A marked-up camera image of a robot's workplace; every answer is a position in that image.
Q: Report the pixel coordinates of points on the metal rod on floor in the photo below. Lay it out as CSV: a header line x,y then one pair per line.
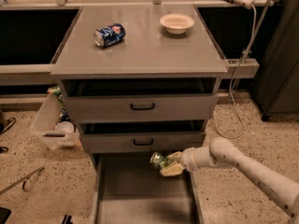
x,y
14,184

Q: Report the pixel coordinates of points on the top grey drawer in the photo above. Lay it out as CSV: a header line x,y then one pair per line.
x,y
133,99

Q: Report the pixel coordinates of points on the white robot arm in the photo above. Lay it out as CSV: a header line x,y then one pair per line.
x,y
221,152

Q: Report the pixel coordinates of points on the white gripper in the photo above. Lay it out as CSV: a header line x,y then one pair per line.
x,y
189,160

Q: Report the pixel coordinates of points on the middle grey drawer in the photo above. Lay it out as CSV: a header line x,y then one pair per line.
x,y
120,137

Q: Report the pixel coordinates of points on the blue soda can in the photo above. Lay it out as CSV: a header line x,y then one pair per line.
x,y
110,35

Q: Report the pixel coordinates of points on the grey drawer cabinet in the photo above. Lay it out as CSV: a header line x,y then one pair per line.
x,y
147,51

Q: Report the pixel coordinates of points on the green crushed can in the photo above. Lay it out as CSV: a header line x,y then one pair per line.
x,y
159,161

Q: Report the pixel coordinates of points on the grey drawer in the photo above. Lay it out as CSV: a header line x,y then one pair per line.
x,y
129,190
120,137
133,99

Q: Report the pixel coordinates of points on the clear plastic bin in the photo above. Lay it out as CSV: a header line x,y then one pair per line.
x,y
48,116

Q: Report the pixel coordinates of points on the white bowl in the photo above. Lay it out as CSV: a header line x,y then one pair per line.
x,y
176,24

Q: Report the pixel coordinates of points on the white cup in bin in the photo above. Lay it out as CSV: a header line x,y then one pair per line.
x,y
65,126

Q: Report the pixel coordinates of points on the dark cabinet at right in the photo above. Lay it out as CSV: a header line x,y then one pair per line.
x,y
276,88

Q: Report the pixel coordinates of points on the bottom grey drawer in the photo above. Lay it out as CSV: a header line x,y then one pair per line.
x,y
129,190

